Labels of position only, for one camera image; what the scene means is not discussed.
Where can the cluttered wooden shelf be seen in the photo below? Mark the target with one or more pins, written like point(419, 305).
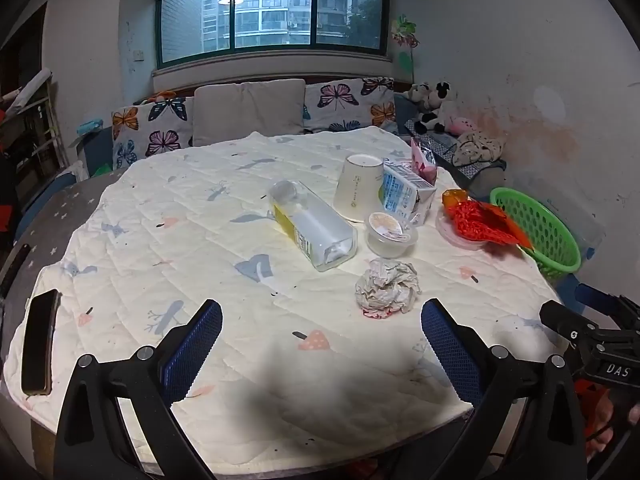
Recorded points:
point(30, 130)

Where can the small orange plastic cup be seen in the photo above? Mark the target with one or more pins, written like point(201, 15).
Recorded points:
point(452, 196)

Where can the white and blue milk carton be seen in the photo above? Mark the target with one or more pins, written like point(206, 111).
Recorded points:
point(402, 192)

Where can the beige paper cup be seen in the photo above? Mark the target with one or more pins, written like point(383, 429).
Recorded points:
point(356, 187)

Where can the butterfly print pillow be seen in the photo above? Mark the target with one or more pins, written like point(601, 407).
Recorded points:
point(345, 102)
point(150, 130)

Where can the clear plastic bottle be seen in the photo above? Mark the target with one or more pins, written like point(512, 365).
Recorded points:
point(315, 230)

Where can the white quilted printed blanket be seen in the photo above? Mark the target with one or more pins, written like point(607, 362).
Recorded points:
point(200, 240)

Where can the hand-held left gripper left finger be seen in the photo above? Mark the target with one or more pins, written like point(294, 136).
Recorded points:
point(196, 347)

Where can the paper flower wall decoration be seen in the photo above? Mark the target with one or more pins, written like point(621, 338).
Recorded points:
point(404, 35)

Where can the green plastic basket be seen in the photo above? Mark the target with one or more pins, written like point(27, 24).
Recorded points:
point(547, 232)

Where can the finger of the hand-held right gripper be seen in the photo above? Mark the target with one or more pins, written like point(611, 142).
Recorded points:
point(556, 316)
point(596, 298)

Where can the plain beige pillow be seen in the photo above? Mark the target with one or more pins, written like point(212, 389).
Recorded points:
point(247, 112)

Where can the black smartphone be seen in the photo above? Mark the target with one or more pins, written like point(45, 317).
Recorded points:
point(41, 342)

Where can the grey star pattern sheet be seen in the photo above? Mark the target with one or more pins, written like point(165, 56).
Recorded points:
point(65, 210)

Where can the small clear jelly cup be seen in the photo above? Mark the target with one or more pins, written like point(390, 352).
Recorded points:
point(390, 235)

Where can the red plastic wrapper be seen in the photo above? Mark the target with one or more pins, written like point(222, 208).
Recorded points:
point(480, 222)

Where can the clear plastic bowl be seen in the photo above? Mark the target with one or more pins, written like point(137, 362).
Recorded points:
point(447, 232)

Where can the black and white cow plush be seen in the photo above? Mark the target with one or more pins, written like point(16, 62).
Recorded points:
point(430, 102)

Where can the clear plastic storage box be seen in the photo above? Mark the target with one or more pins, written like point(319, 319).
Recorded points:
point(590, 225)

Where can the crumpled white paper ball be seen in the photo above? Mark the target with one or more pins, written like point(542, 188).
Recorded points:
point(387, 287)

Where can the person's right hand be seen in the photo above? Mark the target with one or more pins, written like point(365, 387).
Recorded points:
point(604, 430)

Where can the pink plush toy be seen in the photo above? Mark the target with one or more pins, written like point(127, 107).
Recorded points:
point(460, 122)

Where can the spotted cream plush toy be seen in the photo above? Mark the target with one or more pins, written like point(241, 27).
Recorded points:
point(477, 147)

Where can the pink snack packet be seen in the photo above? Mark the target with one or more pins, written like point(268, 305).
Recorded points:
point(424, 160)

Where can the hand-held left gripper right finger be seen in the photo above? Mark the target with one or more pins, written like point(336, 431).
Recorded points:
point(450, 355)

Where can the green framed window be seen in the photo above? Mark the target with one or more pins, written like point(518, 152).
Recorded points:
point(272, 20)

